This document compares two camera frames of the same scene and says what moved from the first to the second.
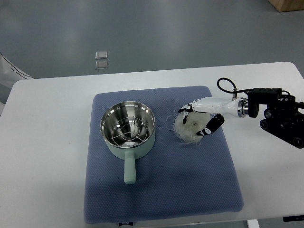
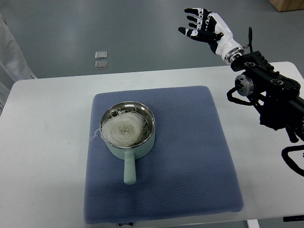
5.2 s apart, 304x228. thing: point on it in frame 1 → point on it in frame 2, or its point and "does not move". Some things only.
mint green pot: x=128 y=130 does not move
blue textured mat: x=175 y=179 does not move
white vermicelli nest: x=196 y=122 → x=123 y=128
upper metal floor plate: x=99 y=55 does not move
